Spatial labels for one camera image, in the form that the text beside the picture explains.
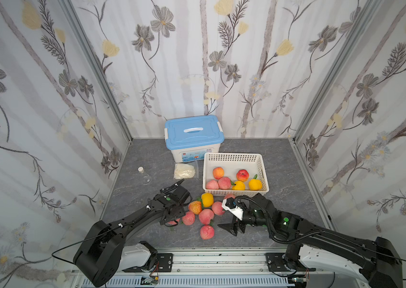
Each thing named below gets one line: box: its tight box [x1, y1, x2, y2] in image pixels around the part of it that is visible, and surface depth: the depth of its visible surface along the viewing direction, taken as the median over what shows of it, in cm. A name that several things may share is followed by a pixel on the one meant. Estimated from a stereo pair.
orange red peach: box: [236, 169, 250, 183], surface depth 98 cm
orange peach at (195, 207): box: [188, 200, 203, 215], surface depth 88 cm
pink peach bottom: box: [199, 224, 215, 240], surface depth 80 cm
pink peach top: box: [206, 180, 220, 190], surface depth 94 cm
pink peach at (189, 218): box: [181, 211, 196, 226], surface depth 84 cm
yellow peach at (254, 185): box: [248, 178, 263, 191], surface depth 95 cm
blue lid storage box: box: [164, 115, 225, 163], surface depth 103 cm
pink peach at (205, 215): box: [198, 208, 215, 225], surface depth 84 cm
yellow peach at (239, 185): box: [231, 180, 246, 191], surface depth 95 cm
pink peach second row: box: [218, 177, 232, 190], surface depth 95 cm
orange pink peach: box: [212, 166, 225, 180], surface depth 100 cm
